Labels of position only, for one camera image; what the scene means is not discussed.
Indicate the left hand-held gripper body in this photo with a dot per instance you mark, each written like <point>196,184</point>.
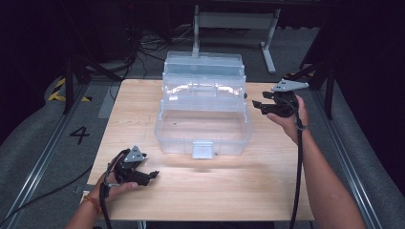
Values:
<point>127,167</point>

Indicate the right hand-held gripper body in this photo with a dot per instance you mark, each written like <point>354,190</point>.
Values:
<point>285,103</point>

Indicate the metal floor rail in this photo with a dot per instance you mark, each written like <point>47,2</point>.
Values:
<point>38,165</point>
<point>347,152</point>

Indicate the person's right hand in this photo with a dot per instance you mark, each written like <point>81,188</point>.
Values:
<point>293,125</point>

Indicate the black tripod stand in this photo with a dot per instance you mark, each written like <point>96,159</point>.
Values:
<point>328,82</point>
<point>74,73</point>

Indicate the grey metal stand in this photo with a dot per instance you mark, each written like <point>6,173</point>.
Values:
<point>235,20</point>

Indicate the person's left hand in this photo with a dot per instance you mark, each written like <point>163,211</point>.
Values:
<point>117,189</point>

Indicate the yellow black floor tape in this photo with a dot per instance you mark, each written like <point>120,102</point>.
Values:
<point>55,93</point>

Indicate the clear plastic tiered storage box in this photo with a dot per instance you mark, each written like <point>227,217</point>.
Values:
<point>203,127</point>

